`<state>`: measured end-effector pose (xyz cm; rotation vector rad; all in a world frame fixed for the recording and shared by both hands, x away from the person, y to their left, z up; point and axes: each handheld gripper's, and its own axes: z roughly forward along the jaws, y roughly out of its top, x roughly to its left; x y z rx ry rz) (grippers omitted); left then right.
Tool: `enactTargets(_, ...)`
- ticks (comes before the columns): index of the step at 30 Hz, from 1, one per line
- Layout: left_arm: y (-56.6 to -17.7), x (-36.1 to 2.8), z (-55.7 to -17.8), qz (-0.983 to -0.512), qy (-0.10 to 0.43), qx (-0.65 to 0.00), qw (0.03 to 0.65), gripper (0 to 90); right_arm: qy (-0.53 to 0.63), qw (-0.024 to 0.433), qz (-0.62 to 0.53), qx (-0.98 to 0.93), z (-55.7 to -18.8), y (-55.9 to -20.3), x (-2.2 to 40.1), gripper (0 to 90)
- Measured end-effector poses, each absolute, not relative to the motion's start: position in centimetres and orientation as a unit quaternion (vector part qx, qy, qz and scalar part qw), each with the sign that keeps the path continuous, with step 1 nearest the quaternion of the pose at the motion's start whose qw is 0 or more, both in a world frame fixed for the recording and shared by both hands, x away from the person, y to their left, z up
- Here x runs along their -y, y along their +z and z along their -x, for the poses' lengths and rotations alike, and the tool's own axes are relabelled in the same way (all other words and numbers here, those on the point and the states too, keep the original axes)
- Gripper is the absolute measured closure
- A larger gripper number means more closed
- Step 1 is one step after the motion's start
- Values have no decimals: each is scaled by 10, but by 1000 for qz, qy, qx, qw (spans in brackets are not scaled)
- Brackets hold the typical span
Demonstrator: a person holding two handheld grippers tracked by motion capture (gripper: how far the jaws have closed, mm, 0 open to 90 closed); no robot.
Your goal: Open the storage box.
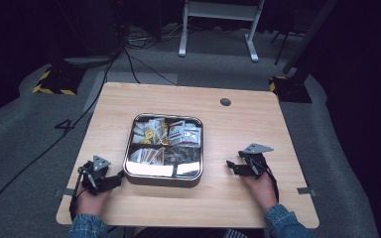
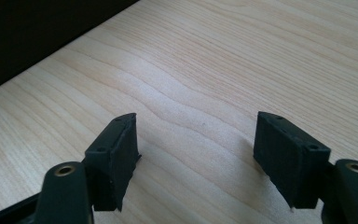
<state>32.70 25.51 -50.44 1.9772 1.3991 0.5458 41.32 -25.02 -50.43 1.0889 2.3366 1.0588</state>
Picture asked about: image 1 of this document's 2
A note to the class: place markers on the person's right hand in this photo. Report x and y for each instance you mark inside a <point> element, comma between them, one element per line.
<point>261,191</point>

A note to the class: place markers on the square metal tin with compartments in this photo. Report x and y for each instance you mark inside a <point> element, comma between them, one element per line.
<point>152,180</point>

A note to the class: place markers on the gold round knob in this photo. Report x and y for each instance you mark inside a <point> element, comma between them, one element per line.
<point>165,141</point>

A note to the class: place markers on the grey metal table bracket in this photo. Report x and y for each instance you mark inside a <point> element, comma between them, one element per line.
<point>306,190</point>
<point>64,192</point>

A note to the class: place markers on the person's left hand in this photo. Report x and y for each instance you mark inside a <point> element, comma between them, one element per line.
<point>91,201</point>

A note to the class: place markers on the grey slanted metal pole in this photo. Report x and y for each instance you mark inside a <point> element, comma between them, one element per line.
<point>307,36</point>

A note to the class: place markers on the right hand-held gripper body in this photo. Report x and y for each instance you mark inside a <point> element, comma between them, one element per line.
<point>256,158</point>

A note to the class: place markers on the pile of dark sachets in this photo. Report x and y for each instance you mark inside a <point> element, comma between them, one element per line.
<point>183,154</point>

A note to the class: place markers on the pile of white yellow sachets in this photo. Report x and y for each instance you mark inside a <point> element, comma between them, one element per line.
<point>148,131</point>

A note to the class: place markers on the pile of brown striped sachets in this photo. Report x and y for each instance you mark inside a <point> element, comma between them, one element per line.
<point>147,155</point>

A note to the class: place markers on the white metal stand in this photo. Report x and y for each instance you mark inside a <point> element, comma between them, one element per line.
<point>218,11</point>

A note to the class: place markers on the pile of silver red-label sachets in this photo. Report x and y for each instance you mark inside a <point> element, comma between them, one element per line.
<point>187,134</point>

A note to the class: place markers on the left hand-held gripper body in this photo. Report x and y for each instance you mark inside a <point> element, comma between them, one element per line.
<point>99,175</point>

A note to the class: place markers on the grey round table grommet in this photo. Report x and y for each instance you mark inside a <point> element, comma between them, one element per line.
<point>225,101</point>

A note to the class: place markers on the black yellow-striped stand base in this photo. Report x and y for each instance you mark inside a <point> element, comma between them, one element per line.
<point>59,82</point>
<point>291,91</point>

